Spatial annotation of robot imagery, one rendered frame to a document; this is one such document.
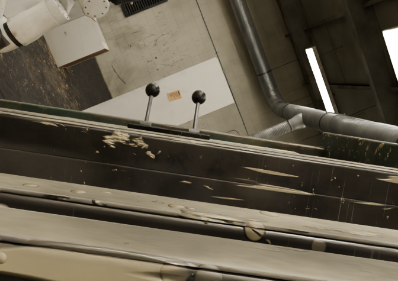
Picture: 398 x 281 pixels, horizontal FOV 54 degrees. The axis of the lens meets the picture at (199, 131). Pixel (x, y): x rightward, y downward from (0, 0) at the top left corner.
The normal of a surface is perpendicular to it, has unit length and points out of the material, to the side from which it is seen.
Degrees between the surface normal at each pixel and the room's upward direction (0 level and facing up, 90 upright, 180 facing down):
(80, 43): 90
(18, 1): 90
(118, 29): 90
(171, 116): 90
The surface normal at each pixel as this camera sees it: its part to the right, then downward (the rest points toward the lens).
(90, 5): 0.40, 0.78
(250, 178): 0.03, 0.06
